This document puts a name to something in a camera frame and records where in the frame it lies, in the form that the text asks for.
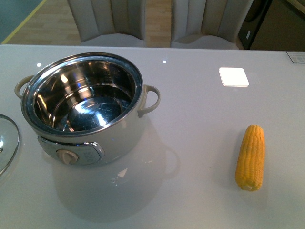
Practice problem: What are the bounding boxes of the yellow corn cob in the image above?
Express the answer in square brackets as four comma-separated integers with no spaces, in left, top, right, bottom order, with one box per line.
[235,125,265,191]

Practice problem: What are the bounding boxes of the glass pot lid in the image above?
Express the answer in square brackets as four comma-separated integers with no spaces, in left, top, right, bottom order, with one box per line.
[0,114,20,182]

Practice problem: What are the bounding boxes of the cream electric cooking pot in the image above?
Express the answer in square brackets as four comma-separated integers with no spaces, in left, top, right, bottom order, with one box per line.
[14,52,160,165]

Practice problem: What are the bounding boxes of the left beige upholstered chair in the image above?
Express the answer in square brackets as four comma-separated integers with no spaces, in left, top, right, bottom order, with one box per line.
[68,0,146,47]

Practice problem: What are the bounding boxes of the beige upholstered chair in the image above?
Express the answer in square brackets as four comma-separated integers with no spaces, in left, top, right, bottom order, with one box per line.
[170,0,253,50]
[68,0,146,47]

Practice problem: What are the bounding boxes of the right beige upholstered chair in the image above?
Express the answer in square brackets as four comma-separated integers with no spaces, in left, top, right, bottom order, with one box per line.
[170,0,253,50]

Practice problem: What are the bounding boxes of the black washing machine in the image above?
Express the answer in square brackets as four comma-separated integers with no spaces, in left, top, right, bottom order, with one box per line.
[238,0,272,50]

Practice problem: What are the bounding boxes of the table label sticker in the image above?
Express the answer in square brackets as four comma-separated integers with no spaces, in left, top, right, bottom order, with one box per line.
[286,51,305,64]

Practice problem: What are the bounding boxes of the brown leather sofa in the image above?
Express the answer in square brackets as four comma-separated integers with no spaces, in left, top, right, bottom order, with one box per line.
[250,0,305,52]

